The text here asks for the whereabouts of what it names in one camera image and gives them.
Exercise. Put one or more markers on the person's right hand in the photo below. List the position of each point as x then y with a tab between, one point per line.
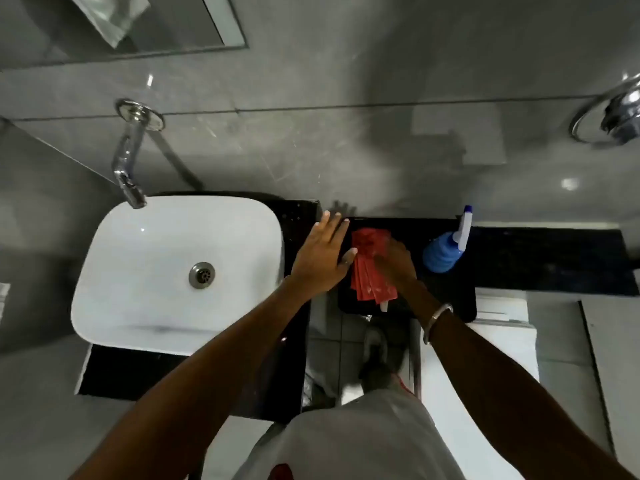
399	267

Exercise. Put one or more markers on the person's left hand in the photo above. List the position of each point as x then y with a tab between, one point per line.
320	259

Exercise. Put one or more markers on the red cloth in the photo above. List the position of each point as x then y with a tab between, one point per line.
367	274

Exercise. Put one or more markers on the frameless wall mirror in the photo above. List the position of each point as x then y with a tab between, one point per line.
165	19

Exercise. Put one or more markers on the person's left forearm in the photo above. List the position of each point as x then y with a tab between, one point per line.
200	394

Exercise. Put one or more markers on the person's right forearm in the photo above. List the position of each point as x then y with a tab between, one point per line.
500	394

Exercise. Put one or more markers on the blue spray bottle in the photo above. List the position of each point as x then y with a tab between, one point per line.
440	252

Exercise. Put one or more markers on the grey shoe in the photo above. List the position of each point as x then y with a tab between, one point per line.
375	344

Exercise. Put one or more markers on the chrome sink drain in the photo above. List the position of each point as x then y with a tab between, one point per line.
202	275

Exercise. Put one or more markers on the white cabinet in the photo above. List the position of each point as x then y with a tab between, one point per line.
500	339

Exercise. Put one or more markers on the white ceramic sink basin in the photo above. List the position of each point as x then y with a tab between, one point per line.
150	274

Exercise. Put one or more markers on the white shirt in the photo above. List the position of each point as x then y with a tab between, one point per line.
360	434

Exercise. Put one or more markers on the chrome wall faucet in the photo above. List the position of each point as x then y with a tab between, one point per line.
125	159

